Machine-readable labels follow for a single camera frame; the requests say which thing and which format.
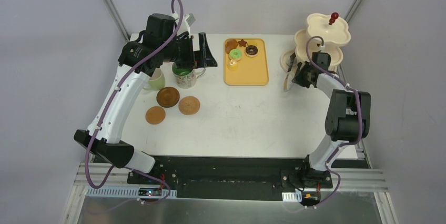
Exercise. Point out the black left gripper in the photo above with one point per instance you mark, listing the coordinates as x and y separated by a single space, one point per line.
192 53

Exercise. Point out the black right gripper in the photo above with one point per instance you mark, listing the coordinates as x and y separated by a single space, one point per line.
301 78

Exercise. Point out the metal tongs with black tips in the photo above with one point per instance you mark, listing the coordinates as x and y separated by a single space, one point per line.
290 64

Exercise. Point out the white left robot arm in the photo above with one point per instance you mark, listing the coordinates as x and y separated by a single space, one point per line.
166 38

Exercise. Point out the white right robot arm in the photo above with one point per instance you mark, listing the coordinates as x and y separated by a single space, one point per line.
348 114

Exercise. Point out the yellow cream tart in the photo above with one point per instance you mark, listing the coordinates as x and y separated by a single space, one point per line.
232 65

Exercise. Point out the floral mug with green inside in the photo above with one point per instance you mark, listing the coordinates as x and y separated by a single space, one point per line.
186 77

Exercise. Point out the green frosted donut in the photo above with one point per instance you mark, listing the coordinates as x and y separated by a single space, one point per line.
235 54

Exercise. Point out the yellow plastic tray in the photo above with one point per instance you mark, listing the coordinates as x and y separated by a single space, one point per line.
252 71

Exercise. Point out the star-shaped chocolate cookie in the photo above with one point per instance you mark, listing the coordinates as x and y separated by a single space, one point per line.
242 43

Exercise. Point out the chocolate sprinkled donut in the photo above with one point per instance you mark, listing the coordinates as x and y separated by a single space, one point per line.
251 51

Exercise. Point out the light woven round coaster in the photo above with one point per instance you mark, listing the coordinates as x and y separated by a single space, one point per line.
189 105

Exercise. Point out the cream three-tier cake stand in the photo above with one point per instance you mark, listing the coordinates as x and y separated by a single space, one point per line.
333 29

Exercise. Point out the dark brown wooden coaster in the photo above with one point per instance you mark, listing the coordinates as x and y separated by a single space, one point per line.
168 97

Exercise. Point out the light green mug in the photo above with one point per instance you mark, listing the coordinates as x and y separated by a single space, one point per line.
156 82

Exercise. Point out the orange round coaster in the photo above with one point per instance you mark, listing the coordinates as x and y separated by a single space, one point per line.
155 115

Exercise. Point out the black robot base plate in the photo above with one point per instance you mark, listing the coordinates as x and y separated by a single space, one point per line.
262 179

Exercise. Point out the right white slotted cable duct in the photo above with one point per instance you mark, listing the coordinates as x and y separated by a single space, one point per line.
292 196

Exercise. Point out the left aluminium frame post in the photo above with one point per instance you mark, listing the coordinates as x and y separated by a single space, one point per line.
117 19

